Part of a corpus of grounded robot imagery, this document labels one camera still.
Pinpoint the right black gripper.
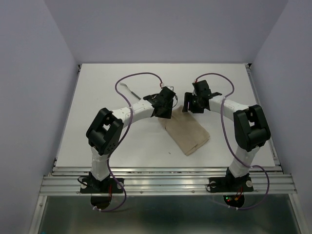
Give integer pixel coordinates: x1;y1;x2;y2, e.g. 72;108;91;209
181;92;204;113

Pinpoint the beige cloth napkin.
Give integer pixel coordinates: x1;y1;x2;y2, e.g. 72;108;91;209
158;105;210;156

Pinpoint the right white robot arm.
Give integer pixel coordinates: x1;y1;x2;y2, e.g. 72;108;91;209
182;92;271;190

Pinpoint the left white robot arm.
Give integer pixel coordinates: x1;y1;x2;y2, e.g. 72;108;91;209
86;91;176;192

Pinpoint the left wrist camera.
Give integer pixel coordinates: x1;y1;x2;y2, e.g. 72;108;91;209
159;87;176;100

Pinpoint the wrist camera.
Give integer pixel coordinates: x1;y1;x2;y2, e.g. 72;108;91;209
192;80;212;96
159;87;176;100

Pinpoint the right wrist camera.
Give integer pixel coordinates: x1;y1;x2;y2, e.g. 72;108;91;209
192;80;212;96

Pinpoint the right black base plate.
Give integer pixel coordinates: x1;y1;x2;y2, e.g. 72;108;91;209
208;176;254;193

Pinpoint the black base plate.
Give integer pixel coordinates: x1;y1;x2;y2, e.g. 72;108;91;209
208;176;254;193
78;177;123;194

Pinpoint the aluminium right side rail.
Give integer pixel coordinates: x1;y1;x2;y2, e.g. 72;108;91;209
245;63;283;171

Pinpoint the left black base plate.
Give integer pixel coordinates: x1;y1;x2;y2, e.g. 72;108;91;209
78;177;123;194

